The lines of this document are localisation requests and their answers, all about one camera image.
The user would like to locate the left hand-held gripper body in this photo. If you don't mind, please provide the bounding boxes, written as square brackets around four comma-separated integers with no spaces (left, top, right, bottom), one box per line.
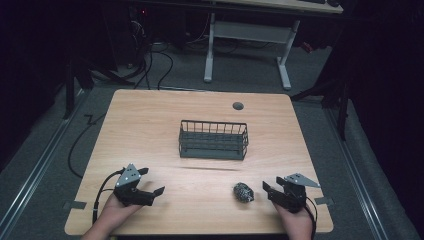
[112,162,156,207]

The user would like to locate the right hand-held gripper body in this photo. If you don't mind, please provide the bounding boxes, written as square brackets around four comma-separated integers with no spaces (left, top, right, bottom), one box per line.
[270,172,322,215]

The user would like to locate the speckled metal scouring ball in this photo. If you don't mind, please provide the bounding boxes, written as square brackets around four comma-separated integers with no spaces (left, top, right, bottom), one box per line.
[232,181,255,204]

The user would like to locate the dark wire basket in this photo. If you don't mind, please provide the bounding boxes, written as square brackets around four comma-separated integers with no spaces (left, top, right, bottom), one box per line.
[178,119,250,161]

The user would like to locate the person's right hand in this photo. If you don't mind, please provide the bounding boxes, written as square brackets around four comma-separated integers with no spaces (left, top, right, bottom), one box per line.
[272,201,315,236]

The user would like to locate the person's left hand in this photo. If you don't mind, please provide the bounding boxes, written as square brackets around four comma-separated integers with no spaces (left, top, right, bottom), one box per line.
[99,193,145,232]

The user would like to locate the grey tape strip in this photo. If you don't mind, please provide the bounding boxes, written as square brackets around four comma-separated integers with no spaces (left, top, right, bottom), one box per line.
[62,200,87,211]
[313,196,335,206]

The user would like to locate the black metal stand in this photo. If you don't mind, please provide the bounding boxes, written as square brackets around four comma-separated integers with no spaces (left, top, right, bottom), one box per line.
[289,74,353,142]
[62,49,136,121]

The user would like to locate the dark computer tower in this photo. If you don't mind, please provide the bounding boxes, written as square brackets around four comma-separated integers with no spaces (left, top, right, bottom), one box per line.
[127,5,152,68]

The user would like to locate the white-legged wooden desk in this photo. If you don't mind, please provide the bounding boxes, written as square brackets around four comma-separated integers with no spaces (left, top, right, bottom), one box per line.
[202,0,345,91]

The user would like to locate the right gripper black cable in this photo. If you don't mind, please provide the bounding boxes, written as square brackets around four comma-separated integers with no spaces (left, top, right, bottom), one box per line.
[303,195,319,240]

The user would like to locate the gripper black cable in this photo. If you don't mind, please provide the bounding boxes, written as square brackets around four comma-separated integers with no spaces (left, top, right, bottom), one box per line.
[303,195,319,240]
[92,168,126,225]

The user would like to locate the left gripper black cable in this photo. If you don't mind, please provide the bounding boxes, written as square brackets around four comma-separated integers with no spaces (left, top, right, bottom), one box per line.
[92,168,126,225]

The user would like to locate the metal floor rail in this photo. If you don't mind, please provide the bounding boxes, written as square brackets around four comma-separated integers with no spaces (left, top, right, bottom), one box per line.
[0,89,88,234]
[324,107,391,240]

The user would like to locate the black floor cable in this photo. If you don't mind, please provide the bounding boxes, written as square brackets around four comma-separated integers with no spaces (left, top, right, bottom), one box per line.
[67,112,108,180]

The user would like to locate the bundle of black cables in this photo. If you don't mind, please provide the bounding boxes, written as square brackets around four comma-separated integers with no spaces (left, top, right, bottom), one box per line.
[128,19,175,91]

